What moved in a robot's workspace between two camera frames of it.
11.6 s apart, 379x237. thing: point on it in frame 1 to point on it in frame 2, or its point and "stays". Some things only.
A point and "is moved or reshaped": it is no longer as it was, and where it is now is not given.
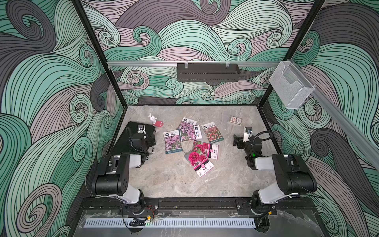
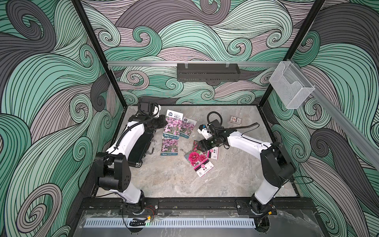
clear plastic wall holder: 291,85 stays
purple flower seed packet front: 172,141 is moved or reshaped
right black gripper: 240,141 to 203,144
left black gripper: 148,139 to 162,122
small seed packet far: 236,120 stays
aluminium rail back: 194,62 stays
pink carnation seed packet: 200,162 stays
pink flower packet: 209,150 stays
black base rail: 195,206 stays
